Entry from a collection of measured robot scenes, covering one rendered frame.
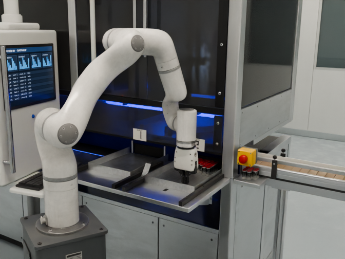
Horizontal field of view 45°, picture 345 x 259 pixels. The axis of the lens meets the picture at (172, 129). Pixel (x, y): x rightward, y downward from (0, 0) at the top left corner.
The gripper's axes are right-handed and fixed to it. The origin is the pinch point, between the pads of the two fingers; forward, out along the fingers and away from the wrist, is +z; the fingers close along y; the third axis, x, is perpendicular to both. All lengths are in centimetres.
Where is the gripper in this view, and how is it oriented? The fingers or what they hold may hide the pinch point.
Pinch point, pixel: (185, 180)
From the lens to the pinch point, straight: 183.1
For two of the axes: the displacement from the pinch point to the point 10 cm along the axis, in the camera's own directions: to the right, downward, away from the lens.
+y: -8.6, -1.3, 5.0
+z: -0.1, 9.7, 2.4
